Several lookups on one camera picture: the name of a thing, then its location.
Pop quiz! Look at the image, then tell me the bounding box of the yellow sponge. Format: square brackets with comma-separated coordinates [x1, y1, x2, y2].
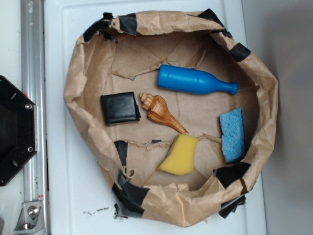
[157, 134, 198, 176]

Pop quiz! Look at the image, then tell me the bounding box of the blue sponge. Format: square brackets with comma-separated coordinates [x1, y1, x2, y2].
[220, 108, 246, 164]

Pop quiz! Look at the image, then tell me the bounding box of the wooden conch shell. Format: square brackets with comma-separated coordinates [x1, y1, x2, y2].
[139, 93, 188, 134]

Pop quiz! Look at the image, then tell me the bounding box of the brown paper bin with tape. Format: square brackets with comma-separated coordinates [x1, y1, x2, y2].
[64, 10, 278, 227]

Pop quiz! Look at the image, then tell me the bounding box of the black square block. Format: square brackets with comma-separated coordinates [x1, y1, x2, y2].
[100, 92, 141, 126]

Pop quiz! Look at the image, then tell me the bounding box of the blue plastic bottle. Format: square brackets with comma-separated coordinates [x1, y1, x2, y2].
[157, 65, 239, 95]

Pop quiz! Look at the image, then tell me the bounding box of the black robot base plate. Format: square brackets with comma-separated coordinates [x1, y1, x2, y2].
[0, 76, 37, 187]

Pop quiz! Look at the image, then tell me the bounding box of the aluminium rail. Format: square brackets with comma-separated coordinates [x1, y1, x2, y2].
[21, 0, 50, 235]

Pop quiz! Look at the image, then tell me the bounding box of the metal corner bracket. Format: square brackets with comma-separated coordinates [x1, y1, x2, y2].
[13, 201, 46, 235]

